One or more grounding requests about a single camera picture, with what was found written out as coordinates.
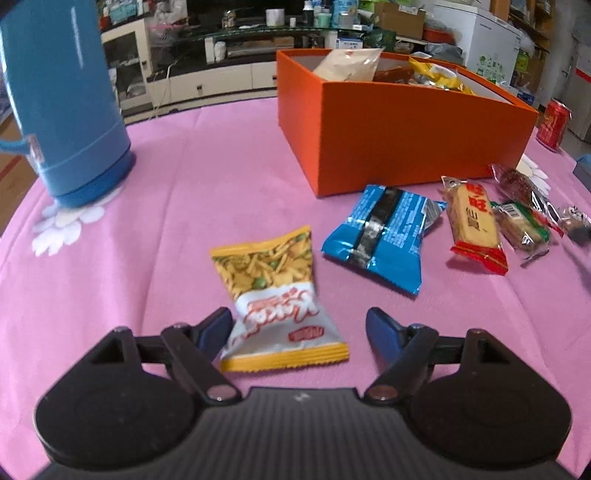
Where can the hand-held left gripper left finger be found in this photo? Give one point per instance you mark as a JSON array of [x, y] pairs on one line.
[[214, 330]]

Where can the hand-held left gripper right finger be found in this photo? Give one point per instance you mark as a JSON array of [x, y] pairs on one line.
[[383, 334]]

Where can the yellow pea snack packet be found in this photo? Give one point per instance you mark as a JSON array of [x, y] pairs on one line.
[[272, 277]]

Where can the orange cardboard box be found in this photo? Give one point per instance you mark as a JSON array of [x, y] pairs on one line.
[[392, 138]]

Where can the yellow crinkled snack packet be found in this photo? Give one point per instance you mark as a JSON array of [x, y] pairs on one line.
[[438, 76]]

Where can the beige snack packet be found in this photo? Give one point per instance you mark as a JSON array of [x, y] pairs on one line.
[[346, 64]]

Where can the blue foil snack packet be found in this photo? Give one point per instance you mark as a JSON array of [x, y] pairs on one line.
[[383, 230]]

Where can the pink tablecloth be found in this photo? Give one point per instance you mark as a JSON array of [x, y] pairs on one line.
[[184, 207]]

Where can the red rice cracker packet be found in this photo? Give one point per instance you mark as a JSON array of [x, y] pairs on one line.
[[475, 221]]

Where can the green label clear packet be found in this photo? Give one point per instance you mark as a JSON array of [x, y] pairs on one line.
[[521, 226]]

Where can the dark red clear packet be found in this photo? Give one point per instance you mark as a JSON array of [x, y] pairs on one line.
[[519, 182]]

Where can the small clear wrapped snack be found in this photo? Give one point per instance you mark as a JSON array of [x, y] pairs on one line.
[[575, 221]]

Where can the white television cabinet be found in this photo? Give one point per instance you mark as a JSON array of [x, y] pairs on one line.
[[221, 78]]

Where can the blue thermos flask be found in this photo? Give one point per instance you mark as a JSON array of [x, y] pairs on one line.
[[64, 115]]

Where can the red soda can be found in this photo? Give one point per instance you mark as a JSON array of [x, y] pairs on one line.
[[553, 124]]

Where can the white chest freezer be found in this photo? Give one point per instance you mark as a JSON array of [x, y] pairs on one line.
[[480, 41]]

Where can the glass jar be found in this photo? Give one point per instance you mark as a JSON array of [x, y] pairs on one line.
[[228, 19]]

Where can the grey metal cabinet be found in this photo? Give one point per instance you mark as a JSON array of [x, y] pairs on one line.
[[579, 92]]

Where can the open brown cardboard box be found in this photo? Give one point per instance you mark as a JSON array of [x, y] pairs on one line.
[[399, 21]]

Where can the white mug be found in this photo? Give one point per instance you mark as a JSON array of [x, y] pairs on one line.
[[275, 17]]

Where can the stack of blue tissue packs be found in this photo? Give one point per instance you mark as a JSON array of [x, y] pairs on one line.
[[345, 13]]

